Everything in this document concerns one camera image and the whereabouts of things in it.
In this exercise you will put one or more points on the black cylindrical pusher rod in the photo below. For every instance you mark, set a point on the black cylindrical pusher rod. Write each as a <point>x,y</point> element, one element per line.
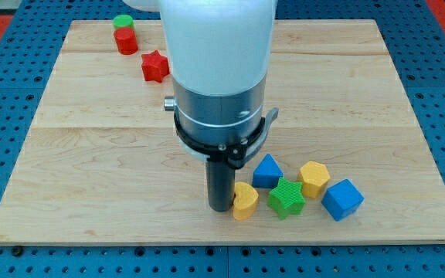
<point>220,179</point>

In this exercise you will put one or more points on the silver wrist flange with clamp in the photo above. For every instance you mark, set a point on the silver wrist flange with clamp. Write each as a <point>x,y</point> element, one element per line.
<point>229,129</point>

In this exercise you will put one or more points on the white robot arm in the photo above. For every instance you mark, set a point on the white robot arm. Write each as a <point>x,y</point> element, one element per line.
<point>219,53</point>

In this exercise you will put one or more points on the green star block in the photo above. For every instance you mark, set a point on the green star block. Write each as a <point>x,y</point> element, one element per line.
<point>286,198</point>

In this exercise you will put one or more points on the yellow hexagon block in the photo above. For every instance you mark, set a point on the yellow hexagon block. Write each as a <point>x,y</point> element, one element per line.
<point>313,176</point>

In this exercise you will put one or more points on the red star block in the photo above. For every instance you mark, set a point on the red star block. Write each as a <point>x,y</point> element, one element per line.
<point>154,66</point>

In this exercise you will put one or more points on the yellow heart block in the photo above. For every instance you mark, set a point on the yellow heart block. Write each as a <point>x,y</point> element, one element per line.
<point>245,201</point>

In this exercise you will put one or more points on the blue triangle block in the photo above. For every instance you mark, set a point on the blue triangle block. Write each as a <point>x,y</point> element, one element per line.
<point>267,173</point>

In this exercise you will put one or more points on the wooden board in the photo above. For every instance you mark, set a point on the wooden board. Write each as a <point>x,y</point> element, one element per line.
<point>101,164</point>

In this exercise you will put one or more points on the blue cube block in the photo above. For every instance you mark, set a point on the blue cube block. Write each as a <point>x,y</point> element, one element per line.
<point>342,199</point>

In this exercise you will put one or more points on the red cylinder block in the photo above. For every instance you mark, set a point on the red cylinder block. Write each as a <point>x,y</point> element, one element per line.
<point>125,39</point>

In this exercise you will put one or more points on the green cylinder block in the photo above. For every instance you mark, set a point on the green cylinder block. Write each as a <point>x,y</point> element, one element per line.
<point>123,20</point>

